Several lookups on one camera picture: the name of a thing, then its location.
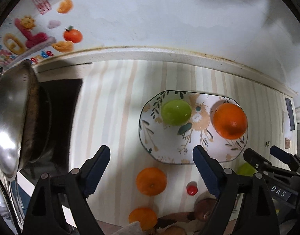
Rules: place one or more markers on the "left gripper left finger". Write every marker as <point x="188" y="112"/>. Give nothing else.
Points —
<point x="45" y="213"/>

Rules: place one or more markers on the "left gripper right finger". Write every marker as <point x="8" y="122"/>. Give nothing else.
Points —
<point x="257" y="214"/>

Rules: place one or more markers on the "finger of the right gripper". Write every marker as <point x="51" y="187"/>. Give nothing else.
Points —
<point x="293" y="161"/>
<point x="261" y="164"/>

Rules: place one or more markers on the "green apple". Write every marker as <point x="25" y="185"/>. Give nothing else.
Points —
<point x="246" y="170"/>
<point x="176" y="112"/>

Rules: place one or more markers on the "dark red apple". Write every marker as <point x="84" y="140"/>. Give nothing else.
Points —
<point x="203" y="209"/>

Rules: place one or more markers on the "large orange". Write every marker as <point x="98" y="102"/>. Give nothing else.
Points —
<point x="230" y="121"/>

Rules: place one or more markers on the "cherry tomato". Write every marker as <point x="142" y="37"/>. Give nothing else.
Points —
<point x="191" y="190"/>

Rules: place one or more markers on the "tangerine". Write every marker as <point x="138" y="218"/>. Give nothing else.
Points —
<point x="151" y="181"/>
<point x="146" y="217"/>

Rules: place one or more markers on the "small brown card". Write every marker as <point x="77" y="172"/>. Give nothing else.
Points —
<point x="287" y="143"/>

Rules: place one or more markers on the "white paper sheet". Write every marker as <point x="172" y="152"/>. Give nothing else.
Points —
<point x="286" y="127"/>

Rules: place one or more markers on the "blue smartphone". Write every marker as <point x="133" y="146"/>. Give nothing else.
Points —
<point x="290" y="113"/>

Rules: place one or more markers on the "striped cat table mat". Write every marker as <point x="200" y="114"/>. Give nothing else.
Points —
<point x="107" y="113"/>

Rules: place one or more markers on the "oval floral ceramic plate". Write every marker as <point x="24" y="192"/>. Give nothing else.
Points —
<point x="174" y="144"/>

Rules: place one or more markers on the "black induction cooktop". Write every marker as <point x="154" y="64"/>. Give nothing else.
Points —
<point x="51" y="149"/>

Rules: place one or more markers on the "steel wok with lid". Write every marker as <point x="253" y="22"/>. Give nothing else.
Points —
<point x="19" y="110"/>

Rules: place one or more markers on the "colourful wall sticker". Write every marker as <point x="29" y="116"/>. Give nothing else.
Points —
<point x="37" y="32"/>

